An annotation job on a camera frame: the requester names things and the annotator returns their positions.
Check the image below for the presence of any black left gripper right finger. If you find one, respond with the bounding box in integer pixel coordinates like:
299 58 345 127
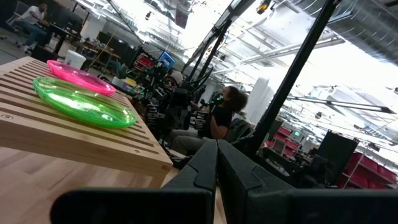
216 139 398 224

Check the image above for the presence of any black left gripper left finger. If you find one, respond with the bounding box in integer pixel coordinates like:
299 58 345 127
49 139 219 224

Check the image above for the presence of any green translucent plastic plate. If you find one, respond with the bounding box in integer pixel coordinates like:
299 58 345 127
32 76 138 130

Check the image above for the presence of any pink translucent plastic plate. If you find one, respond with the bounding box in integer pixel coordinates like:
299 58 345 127
46 59 118 96

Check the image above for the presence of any wooden slatted shelf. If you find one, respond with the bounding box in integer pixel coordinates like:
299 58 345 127
0 55 174 190

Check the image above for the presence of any seated person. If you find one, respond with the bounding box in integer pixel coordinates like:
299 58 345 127
167 85 249 156

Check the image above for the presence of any red storage bin rack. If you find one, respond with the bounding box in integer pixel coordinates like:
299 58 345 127
337 151 398 190
266 125 301 158

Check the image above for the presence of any black flat screen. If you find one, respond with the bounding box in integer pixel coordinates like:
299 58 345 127
316 129 361 180

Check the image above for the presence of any blue screen monitor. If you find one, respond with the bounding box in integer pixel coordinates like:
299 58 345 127
157 50 176 70

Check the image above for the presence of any red crate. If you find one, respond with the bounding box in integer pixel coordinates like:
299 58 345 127
133 55 155 71

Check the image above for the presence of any white bucket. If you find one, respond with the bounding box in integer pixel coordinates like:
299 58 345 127
63 49 87 70

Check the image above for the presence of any black aluminium table frame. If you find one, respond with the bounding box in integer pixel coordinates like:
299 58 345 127
245 0 340 158

